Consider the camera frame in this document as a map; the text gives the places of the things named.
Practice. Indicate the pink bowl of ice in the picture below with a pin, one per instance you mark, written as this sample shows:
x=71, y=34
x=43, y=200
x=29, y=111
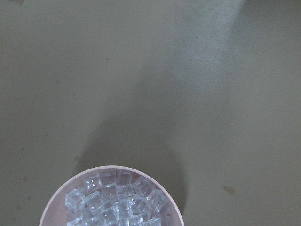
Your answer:
x=55, y=212

